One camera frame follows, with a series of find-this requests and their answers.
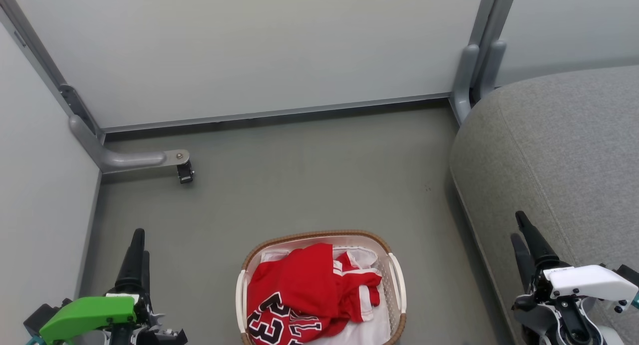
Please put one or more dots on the white cloth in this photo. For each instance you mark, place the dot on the white cloth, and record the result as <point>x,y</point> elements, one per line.
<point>369,325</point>

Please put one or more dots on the short grey partition foot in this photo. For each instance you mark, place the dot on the short grey partition foot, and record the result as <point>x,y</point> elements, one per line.
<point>464,80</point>
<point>491,68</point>

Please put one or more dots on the grey partition bottom rail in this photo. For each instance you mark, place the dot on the grey partition bottom rail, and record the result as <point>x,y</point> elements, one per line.
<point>279,111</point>

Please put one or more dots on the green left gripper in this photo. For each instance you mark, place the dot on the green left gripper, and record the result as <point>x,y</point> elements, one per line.
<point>85,315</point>

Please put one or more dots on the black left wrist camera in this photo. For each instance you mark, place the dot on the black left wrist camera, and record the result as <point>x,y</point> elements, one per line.
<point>42,317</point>

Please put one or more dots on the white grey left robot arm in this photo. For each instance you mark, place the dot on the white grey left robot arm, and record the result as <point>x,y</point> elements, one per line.
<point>150,337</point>

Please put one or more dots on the long grey partition foot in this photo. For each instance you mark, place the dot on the long grey partition foot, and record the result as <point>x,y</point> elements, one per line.
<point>125,159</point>

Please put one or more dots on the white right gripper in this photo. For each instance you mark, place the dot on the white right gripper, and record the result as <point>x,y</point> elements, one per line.
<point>589,281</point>

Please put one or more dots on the black caster wheel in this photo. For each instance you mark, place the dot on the black caster wheel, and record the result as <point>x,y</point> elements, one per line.
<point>185,173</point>

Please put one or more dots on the white laundry basket brown rim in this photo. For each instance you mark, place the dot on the white laundry basket brown rim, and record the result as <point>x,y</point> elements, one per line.
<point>397,285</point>

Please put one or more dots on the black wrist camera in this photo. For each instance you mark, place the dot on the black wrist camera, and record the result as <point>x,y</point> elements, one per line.
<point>628,274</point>
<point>42,317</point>

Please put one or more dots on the grey fabric sofa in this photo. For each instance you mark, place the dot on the grey fabric sofa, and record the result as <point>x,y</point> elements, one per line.
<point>559,150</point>

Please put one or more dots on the red basketball jersey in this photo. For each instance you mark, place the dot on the red basketball jersey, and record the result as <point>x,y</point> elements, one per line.
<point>299,290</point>

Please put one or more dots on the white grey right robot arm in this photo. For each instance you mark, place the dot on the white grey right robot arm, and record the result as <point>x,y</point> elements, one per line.
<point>564,322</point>

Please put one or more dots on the grey partition post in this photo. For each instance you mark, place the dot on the grey partition post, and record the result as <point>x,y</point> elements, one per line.
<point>35,50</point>
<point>491,13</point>

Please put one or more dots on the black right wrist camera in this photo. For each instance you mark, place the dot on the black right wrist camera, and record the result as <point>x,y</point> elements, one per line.
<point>628,274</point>

